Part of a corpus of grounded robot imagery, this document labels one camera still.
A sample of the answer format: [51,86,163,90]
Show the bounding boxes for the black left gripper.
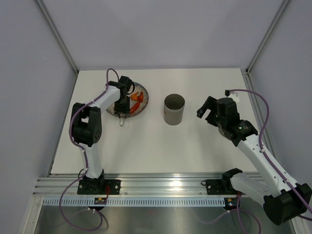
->
[114,96,130,117]

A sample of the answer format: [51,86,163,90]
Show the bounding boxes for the pink handled metal tongs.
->
[119,114,127,127]

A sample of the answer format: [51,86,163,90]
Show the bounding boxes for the red sausage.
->
[130,102,140,114]

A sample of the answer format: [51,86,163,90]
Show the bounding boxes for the orange carrot piece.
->
[130,92,139,101]

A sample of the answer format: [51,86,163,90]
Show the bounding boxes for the orange chicken drumstick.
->
[137,92,144,103]

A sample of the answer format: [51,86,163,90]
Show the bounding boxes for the grey cylindrical lunch box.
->
[163,94,185,126]

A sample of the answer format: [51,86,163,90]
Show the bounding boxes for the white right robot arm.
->
[196,97,312,225]

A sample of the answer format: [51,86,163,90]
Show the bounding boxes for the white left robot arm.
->
[69,76,135,195]

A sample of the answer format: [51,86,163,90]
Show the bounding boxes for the grey speckled plate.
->
[102,81,149,118]

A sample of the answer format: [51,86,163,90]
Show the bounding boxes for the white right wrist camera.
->
[225,90,240,103]

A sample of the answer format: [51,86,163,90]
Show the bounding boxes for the grey lid with orange strap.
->
[218,128,228,138]

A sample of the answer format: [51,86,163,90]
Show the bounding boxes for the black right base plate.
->
[201,179,238,195]

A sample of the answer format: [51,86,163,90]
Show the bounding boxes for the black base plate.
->
[77,177,121,195]
[201,179,238,195]

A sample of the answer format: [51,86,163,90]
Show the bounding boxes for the aluminium front rail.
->
[33,173,222,197]

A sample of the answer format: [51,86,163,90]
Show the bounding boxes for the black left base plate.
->
[77,177,121,195]

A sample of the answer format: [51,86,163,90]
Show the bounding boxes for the white perforated cable duct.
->
[43,197,225,207]

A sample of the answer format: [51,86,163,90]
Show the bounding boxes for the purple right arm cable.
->
[195,89,312,234]

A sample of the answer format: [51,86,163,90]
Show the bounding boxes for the right aluminium frame post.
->
[246,0,292,75]

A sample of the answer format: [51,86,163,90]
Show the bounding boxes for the aluminium frame post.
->
[246,0,292,75]
[34,0,79,77]

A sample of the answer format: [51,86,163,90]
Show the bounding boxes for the left aluminium frame post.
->
[34,0,79,77]

